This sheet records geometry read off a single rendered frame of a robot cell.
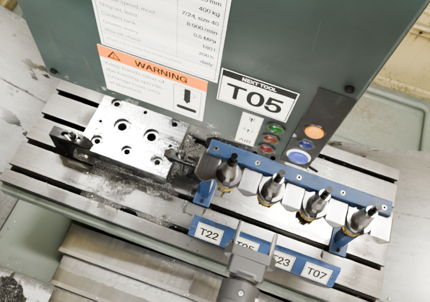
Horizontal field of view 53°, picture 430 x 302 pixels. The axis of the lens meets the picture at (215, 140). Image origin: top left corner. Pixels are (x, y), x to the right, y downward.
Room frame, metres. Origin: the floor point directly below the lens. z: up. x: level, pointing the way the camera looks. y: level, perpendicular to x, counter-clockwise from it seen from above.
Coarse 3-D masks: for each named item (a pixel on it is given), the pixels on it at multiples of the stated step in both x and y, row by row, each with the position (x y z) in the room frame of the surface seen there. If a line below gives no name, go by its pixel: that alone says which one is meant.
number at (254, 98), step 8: (248, 88) 0.31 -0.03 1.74; (248, 96) 0.31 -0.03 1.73; (256, 96) 0.31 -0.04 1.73; (264, 96) 0.31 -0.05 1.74; (272, 96) 0.30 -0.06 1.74; (248, 104) 0.31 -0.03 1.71; (256, 104) 0.31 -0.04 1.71; (264, 104) 0.30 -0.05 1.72; (272, 104) 0.30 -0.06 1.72; (280, 104) 0.30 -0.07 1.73; (288, 104) 0.30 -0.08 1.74; (264, 112) 0.30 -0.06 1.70; (272, 112) 0.30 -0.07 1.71; (280, 112) 0.30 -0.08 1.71
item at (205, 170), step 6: (204, 156) 0.45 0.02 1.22; (210, 156) 0.45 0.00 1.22; (198, 162) 0.43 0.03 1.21; (204, 162) 0.43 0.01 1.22; (210, 162) 0.44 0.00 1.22; (216, 162) 0.44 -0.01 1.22; (198, 168) 0.41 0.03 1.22; (204, 168) 0.42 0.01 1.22; (210, 168) 0.42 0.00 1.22; (216, 168) 0.42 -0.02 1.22; (198, 174) 0.40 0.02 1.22; (204, 174) 0.40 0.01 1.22; (210, 174) 0.40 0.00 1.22; (204, 180) 0.39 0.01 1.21
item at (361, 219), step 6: (360, 210) 0.37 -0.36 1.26; (366, 210) 0.36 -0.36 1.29; (354, 216) 0.36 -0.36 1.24; (360, 216) 0.36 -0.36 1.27; (366, 216) 0.35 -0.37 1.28; (372, 216) 0.35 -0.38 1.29; (354, 222) 0.35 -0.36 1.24; (360, 222) 0.35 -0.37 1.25; (366, 222) 0.34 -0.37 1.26; (360, 228) 0.34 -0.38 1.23
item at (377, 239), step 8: (376, 216) 0.38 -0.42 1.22; (384, 216) 0.39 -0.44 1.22; (376, 224) 0.36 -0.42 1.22; (384, 224) 0.37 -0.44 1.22; (392, 224) 0.37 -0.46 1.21; (368, 232) 0.34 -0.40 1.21; (376, 232) 0.34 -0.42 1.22; (384, 232) 0.35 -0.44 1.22; (376, 240) 0.32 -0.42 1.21; (384, 240) 0.33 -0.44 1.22
